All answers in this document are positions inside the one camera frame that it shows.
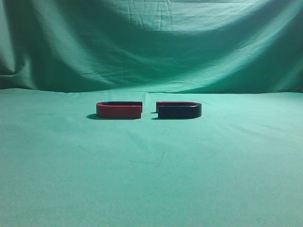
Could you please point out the left red-front horseshoe magnet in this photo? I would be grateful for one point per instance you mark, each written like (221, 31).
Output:
(119, 109)

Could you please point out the green cloth backdrop and cover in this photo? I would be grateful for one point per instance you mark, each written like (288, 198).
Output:
(238, 165)

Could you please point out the blue-front horseshoe magnet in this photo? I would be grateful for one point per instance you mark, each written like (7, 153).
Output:
(178, 110)

